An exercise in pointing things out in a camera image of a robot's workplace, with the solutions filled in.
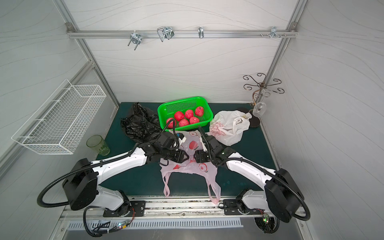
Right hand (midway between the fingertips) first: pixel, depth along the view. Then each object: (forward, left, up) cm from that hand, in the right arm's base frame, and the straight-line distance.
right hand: (199, 153), depth 84 cm
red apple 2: (+22, +21, -2) cm, 30 cm away
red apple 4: (+35, +1, -2) cm, 35 cm away
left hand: (-4, +6, +4) cm, 8 cm away
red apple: (+27, +5, -3) cm, 27 cm away
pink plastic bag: (+5, +3, +3) cm, 7 cm away
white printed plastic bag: (+22, -19, -3) cm, 30 cm away
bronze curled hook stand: (+30, -38, -2) cm, 48 cm away
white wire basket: (-1, +66, +25) cm, 70 cm away
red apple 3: (+23, +12, -1) cm, 26 cm away
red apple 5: (+32, +9, -2) cm, 33 cm away
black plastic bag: (+17, +38, +2) cm, 42 cm away
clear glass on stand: (+23, -35, +14) cm, 44 cm away
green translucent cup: (+2, +59, +5) cm, 59 cm away
